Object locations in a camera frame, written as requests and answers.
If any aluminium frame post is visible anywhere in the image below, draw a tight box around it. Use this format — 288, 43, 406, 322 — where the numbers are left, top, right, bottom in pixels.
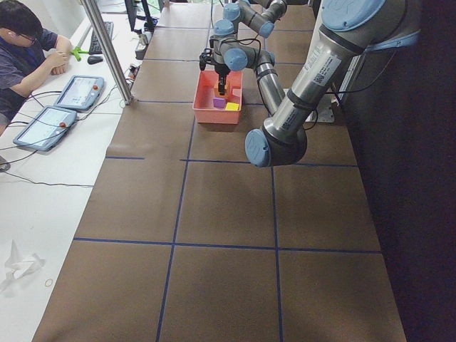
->
81, 0, 133, 105

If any crumpled white paper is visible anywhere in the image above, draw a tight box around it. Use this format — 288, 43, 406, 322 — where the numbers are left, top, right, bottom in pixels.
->
1, 239, 46, 292

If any upper teach pendant tablet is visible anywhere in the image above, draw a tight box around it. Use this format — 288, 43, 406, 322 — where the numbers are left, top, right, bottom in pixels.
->
54, 75, 105, 111

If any yellow foam cube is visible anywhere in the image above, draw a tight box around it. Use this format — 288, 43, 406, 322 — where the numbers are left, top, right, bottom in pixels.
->
225, 102, 239, 111

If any pink plastic bin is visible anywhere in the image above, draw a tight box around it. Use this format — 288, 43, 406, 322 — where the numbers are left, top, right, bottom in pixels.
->
192, 71, 243, 125

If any orange foam cube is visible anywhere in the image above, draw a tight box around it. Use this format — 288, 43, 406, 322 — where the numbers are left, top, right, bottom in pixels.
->
213, 83, 230, 99

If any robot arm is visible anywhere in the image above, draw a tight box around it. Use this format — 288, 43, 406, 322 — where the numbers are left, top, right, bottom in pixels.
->
200, 1, 422, 167
223, 0, 288, 38

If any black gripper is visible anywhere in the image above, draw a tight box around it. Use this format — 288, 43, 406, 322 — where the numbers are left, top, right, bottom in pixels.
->
214, 64, 231, 95

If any red foam cube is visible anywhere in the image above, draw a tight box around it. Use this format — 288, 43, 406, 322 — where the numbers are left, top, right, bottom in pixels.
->
229, 87, 242, 104

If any teach pendant tablet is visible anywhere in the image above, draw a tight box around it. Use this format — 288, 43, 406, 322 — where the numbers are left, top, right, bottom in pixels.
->
54, 75, 105, 111
13, 106, 77, 152

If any green plastic tool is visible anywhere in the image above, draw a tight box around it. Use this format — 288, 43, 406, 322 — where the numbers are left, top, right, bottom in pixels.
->
71, 46, 88, 62

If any black computer mouse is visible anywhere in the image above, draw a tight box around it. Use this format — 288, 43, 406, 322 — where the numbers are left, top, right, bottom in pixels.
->
87, 55, 103, 65

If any seated person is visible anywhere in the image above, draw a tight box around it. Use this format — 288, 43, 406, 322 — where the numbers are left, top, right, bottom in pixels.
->
1, 1, 72, 132

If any black keyboard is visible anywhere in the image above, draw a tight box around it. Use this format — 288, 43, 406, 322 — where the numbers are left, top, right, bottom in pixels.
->
88, 21, 115, 55

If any lower teach pendant tablet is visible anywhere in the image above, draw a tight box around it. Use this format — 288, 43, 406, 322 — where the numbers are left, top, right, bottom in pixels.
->
13, 106, 77, 152

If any white mast base plate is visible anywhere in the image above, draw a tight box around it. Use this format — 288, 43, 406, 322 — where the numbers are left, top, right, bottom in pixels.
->
306, 94, 335, 123

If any purple foam cube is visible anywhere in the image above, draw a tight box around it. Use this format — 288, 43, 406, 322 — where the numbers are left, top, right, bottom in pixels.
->
212, 97, 227, 109

